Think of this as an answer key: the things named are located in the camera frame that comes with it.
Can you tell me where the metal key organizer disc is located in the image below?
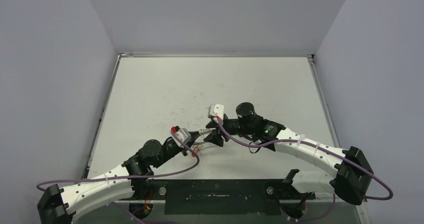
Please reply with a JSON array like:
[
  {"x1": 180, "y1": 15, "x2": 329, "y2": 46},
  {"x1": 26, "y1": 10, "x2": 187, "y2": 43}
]
[{"x1": 191, "y1": 129, "x2": 213, "y2": 149}]

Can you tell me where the red tagged key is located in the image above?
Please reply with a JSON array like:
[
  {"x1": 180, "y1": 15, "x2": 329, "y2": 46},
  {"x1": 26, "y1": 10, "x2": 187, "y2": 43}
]
[{"x1": 191, "y1": 146, "x2": 200, "y2": 157}]

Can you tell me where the black tagged key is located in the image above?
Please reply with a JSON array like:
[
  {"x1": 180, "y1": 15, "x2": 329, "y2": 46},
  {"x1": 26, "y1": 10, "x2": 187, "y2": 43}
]
[{"x1": 248, "y1": 141, "x2": 262, "y2": 154}]

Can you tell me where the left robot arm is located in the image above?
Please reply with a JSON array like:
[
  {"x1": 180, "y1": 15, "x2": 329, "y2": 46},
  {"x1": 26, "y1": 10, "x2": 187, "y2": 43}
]
[{"x1": 36, "y1": 127, "x2": 201, "y2": 223}]

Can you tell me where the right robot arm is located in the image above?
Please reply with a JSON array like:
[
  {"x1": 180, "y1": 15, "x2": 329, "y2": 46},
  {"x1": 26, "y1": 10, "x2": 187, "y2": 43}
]
[{"x1": 204, "y1": 102, "x2": 373, "y2": 205}]

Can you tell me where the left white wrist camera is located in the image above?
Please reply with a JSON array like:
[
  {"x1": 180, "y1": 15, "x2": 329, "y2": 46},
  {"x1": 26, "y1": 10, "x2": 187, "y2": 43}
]
[{"x1": 170, "y1": 126, "x2": 192, "y2": 148}]

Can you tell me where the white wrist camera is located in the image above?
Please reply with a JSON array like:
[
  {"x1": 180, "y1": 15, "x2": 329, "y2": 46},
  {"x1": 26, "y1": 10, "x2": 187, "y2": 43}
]
[
  {"x1": 207, "y1": 104, "x2": 225, "y2": 119},
  {"x1": 170, "y1": 126, "x2": 192, "y2": 148}
]

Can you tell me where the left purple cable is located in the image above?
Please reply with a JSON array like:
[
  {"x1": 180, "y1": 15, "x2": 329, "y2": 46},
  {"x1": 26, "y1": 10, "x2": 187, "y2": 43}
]
[{"x1": 36, "y1": 133, "x2": 201, "y2": 224}]

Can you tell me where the purple cable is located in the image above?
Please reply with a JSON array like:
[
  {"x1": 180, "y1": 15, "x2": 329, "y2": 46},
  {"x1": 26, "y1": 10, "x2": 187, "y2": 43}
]
[
  {"x1": 36, "y1": 133, "x2": 201, "y2": 224},
  {"x1": 216, "y1": 118, "x2": 394, "y2": 223}
]

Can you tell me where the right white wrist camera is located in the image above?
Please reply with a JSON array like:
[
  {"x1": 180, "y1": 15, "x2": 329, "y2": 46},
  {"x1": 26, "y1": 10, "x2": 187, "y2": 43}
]
[{"x1": 207, "y1": 104, "x2": 225, "y2": 119}]

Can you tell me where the aluminium frame rail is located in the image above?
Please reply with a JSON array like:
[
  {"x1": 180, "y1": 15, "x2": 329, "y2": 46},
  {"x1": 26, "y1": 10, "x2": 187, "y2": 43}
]
[{"x1": 68, "y1": 178, "x2": 368, "y2": 204}]

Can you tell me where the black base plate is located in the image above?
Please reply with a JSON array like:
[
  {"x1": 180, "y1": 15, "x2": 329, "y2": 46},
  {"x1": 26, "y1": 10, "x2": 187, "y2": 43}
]
[{"x1": 127, "y1": 179, "x2": 315, "y2": 215}]

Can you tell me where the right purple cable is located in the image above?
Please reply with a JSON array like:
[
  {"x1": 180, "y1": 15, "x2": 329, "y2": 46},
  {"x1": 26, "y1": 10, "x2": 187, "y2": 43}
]
[{"x1": 216, "y1": 118, "x2": 394, "y2": 223}]

